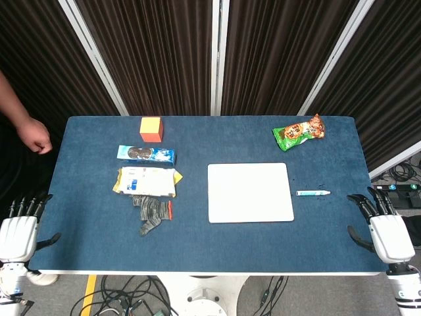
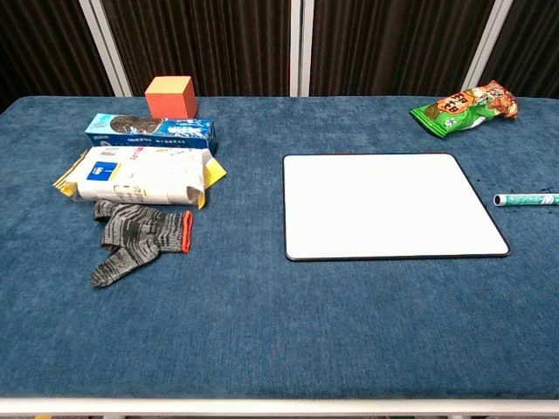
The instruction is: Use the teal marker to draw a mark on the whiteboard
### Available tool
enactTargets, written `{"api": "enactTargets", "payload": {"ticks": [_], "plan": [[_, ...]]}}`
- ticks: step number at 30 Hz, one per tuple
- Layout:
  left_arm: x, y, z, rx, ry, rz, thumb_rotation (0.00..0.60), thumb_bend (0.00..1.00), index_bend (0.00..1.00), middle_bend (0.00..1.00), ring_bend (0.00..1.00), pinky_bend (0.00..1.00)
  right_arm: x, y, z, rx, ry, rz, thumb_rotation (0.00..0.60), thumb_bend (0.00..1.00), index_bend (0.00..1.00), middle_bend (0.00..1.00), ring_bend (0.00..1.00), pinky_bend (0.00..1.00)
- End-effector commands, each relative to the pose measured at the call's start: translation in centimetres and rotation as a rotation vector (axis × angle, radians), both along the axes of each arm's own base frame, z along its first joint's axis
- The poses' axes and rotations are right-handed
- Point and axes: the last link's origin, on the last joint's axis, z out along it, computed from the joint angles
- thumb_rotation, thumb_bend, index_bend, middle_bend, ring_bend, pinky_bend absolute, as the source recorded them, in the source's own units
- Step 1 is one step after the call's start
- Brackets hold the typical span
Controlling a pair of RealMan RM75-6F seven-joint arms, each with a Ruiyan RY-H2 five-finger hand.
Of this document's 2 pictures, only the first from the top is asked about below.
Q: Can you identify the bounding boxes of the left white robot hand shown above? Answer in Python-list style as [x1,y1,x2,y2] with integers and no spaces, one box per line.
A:
[0,192,62,263]

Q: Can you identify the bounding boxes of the white drawing board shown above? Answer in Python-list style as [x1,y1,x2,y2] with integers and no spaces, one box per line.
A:
[207,162,295,224]

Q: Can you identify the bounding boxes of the black trouser leg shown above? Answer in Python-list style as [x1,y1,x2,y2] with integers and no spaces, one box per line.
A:
[403,213,421,247]

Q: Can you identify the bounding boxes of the black cable with inline switch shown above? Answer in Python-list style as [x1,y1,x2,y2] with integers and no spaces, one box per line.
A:
[258,275,285,309]

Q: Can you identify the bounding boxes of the dark fabric partition panel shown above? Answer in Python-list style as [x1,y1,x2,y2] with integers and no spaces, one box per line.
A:
[59,0,220,117]
[297,0,421,180]
[0,0,122,139]
[212,0,376,117]

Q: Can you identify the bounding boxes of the white shoe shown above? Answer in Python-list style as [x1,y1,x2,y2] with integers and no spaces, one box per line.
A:
[27,271,60,286]

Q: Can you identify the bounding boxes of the black floor cable bundle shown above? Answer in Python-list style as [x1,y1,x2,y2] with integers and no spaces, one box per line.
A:
[70,275,180,316]

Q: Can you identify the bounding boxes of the gray sock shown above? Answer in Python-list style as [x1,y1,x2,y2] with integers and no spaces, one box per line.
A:
[131,194,174,237]

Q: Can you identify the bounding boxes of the black coiled cables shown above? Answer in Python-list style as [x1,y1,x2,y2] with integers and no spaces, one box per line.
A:
[378,157,421,185]

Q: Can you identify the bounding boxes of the orange yellow cube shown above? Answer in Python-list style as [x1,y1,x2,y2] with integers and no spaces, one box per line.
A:
[139,117,164,144]

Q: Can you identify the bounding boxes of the blue cookie box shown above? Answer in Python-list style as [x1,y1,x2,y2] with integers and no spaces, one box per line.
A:
[116,145,177,165]

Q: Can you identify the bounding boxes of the white table pedestal base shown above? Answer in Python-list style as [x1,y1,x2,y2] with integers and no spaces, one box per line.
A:
[157,275,251,316]

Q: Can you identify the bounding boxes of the yellow floor tape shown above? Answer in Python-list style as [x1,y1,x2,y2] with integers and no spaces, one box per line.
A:
[80,275,99,316]

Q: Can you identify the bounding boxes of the green orange snack bag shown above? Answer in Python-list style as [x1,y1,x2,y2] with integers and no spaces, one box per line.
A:
[272,113,326,152]

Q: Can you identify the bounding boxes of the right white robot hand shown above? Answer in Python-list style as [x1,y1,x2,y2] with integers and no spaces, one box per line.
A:
[347,186,416,264]

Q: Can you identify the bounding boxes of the bare person hand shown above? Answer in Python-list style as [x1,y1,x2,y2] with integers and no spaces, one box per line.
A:
[15,117,53,155]

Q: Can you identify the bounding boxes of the black numbered power strip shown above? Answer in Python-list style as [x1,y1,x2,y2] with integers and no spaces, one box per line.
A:
[371,183,421,209]

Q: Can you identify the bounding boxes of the bare person forearm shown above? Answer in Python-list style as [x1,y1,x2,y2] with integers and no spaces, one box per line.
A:
[0,70,34,132]

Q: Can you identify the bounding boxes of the white yellow snack package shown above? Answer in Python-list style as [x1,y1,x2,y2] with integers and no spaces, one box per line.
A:
[112,166,184,198]

